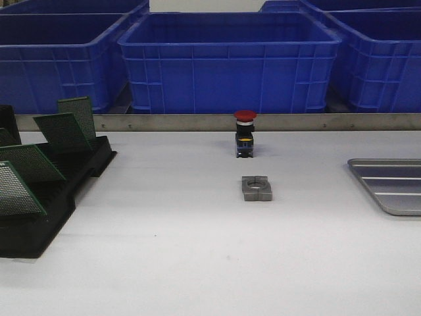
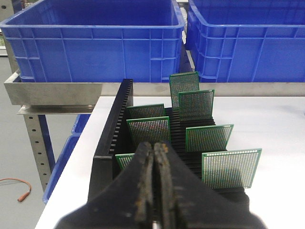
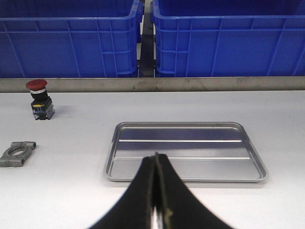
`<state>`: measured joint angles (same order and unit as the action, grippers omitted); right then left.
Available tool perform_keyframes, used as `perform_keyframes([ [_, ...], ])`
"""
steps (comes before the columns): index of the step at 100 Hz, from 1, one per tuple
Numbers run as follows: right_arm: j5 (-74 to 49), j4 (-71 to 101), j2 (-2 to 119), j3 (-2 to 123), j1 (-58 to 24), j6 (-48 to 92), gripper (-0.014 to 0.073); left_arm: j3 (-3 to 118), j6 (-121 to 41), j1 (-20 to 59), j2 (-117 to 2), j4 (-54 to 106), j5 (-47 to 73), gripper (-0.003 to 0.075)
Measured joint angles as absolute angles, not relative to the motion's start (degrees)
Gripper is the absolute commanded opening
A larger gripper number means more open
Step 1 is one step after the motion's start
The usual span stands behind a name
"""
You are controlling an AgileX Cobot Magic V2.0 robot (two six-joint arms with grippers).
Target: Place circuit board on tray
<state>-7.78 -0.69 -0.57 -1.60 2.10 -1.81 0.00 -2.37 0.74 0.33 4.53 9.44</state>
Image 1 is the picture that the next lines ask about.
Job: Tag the far right blue bin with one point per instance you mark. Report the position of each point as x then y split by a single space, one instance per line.
342 5

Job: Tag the left blue plastic bin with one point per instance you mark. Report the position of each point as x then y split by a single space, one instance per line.
47 57

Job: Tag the red emergency stop button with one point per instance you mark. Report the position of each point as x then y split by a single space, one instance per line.
244 133

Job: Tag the right blue plastic bin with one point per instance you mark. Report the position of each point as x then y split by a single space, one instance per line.
377 68

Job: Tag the centre blue plastic bin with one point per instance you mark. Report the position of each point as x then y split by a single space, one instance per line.
203 63

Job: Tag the blue plastic bin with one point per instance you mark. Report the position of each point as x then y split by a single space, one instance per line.
203 63
47 57
377 68

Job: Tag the far left blue bin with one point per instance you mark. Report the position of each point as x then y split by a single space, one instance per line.
73 7

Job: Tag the black slotted board rack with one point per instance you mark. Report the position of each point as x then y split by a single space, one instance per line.
29 237

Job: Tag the rearmost green circuit board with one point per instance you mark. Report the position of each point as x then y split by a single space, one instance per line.
81 108

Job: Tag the silver metal tray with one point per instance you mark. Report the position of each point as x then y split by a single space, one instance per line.
394 184

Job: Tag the grey metal clamp block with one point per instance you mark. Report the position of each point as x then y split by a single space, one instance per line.
256 188

